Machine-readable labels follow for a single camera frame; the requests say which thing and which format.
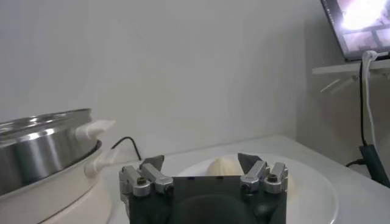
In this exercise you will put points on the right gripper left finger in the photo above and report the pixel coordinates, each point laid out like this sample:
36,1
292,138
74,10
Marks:
152,175

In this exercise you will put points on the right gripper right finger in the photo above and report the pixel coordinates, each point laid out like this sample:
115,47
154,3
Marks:
256,173

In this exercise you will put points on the stainless steel steamer basket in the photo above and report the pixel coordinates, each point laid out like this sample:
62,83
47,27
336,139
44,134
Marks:
39,152

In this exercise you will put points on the white round plate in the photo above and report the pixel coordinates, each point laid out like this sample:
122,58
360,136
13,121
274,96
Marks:
310,198

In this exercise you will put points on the dark power adapter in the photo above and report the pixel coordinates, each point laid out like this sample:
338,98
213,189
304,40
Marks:
376,167

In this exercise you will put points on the black open laptop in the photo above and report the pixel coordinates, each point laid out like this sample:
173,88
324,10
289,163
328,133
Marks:
359,27

